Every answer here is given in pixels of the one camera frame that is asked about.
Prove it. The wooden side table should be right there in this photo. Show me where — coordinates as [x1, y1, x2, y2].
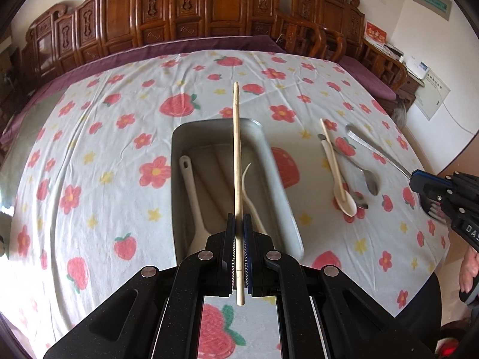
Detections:
[397, 69, 420, 110]

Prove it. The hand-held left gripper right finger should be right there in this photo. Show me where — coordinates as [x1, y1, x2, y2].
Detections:
[242, 213, 436, 359]

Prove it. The dark clothing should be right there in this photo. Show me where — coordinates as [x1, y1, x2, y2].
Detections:
[393, 269, 479, 359]

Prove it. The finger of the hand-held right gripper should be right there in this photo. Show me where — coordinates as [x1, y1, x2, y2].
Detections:
[425, 194, 455, 229]
[409, 169, 455, 204]

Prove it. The red printed box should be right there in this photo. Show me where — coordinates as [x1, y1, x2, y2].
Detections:
[364, 21, 388, 47]

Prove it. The white wall chart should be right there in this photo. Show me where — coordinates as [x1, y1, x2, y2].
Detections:
[413, 68, 451, 121]

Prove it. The cream long-handled spoon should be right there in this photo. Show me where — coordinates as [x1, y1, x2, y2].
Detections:
[322, 140, 357, 217]

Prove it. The metal spoon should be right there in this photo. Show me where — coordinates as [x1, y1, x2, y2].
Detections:
[331, 147, 369, 210]
[317, 133, 379, 196]

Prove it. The wooden chopstick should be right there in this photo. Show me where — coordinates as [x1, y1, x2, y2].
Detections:
[320, 118, 347, 203]
[232, 81, 245, 306]

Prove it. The person's right hand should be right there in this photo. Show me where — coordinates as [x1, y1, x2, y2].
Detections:
[458, 249, 479, 303]

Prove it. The white desk device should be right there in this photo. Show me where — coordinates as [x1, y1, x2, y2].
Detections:
[404, 55, 431, 80]

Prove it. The white rice paddle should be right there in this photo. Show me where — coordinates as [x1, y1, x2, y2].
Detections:
[178, 155, 212, 257]

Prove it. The floral strawberry tablecloth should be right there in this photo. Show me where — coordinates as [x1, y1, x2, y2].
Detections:
[0, 49, 451, 359]

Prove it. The long carved wooden sofa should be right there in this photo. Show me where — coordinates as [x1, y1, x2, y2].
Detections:
[20, 0, 348, 83]

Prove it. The white plastic fork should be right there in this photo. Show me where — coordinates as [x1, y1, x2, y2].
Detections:
[241, 162, 268, 234]

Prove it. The metal rectangular tray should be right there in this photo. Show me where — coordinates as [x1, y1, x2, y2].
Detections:
[171, 118, 304, 266]

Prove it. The purple armchair cushion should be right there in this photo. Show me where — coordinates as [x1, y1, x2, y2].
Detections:
[339, 55, 397, 101]

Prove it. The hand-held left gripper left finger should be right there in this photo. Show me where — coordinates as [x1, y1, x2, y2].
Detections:
[43, 212, 237, 359]

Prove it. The carved wooden armchair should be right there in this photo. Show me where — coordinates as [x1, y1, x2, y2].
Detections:
[292, 0, 408, 101]

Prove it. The red object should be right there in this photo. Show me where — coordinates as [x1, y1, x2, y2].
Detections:
[438, 343, 462, 359]

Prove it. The clear plastic bag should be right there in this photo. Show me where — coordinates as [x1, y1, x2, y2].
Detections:
[393, 95, 411, 128]

